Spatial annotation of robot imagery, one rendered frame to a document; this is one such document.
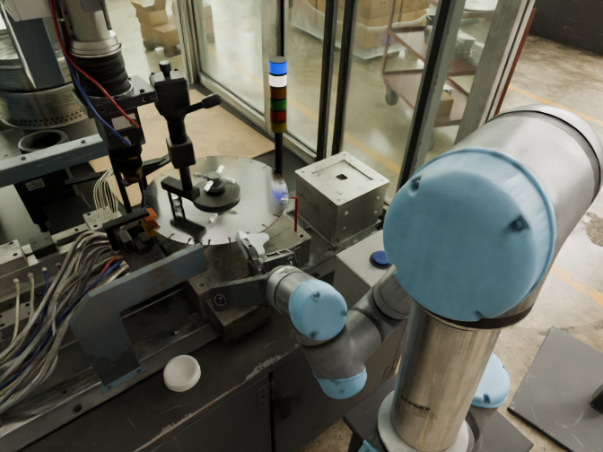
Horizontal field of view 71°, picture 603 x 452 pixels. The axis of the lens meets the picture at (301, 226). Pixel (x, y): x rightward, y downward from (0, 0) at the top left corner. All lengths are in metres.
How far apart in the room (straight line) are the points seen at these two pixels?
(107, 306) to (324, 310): 0.39
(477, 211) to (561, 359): 1.82
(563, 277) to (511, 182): 2.17
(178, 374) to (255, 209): 0.37
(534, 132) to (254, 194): 0.71
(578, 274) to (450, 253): 2.22
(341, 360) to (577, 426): 1.41
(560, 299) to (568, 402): 0.55
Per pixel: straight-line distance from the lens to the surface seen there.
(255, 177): 1.04
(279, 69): 1.10
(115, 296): 0.79
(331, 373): 0.66
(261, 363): 0.93
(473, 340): 0.42
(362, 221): 1.16
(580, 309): 2.36
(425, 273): 0.34
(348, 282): 0.93
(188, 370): 0.92
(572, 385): 2.05
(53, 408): 0.97
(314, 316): 0.58
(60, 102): 1.47
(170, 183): 0.93
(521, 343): 2.09
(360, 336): 0.67
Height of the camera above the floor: 1.55
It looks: 42 degrees down
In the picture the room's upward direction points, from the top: 2 degrees clockwise
